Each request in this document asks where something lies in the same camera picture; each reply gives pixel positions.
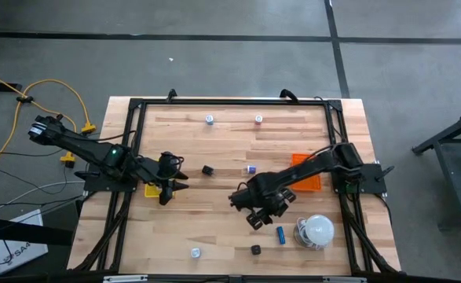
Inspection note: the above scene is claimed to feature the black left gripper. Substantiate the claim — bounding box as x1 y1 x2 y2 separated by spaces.
145 151 191 206

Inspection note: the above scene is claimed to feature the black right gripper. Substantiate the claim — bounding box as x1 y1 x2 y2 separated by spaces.
229 186 298 231

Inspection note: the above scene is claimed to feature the yellow plastic basket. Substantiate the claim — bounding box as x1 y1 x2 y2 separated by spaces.
144 181 176 199

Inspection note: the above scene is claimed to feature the white dome lamp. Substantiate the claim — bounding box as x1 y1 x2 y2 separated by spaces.
303 214 335 248

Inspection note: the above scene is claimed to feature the orange plastic basket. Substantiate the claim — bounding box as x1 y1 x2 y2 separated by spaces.
291 153 322 193

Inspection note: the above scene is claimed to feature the black beam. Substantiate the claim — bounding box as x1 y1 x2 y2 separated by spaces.
0 215 74 248

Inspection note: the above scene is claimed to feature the white printed box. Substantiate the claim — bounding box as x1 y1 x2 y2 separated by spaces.
0 209 49 275

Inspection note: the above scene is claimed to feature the black metal stand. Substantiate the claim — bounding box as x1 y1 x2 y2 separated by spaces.
412 108 461 229

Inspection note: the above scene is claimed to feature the white coiled cable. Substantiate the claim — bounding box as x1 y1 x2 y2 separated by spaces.
293 217 313 249

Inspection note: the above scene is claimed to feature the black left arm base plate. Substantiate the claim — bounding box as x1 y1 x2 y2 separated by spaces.
83 160 141 193

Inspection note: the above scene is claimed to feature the silver metal bracket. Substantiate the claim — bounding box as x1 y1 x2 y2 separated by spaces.
323 276 368 283
103 274 149 283

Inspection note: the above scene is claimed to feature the black aluminium frame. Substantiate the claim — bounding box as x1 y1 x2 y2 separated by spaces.
68 97 403 276

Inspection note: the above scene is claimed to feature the yellow extension cable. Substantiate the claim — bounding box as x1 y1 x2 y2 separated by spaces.
0 66 97 181

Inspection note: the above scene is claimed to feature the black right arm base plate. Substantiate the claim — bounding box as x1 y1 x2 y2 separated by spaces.
331 163 388 194

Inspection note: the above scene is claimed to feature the white floor cable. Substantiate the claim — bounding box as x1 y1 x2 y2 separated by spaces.
0 179 86 217

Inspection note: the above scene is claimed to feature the black floor cable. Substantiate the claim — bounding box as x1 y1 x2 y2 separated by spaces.
0 133 86 157

